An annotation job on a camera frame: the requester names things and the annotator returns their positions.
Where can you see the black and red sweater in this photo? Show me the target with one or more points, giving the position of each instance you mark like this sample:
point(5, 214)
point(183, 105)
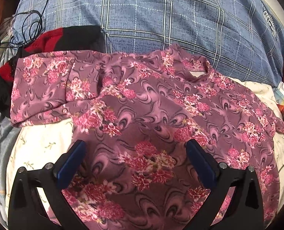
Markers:
point(88, 37)

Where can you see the purple floral shirt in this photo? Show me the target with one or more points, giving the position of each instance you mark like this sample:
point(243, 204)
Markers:
point(135, 113)

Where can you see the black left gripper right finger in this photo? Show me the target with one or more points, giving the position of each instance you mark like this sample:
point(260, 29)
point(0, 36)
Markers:
point(235, 199)

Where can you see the blue plaid blanket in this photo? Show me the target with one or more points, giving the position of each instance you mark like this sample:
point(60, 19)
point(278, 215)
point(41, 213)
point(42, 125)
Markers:
point(243, 39)

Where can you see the cream floral cloth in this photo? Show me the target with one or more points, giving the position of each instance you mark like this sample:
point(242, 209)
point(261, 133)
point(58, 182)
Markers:
point(40, 144)

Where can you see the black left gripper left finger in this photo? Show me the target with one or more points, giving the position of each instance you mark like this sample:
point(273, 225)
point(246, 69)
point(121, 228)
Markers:
point(26, 210)

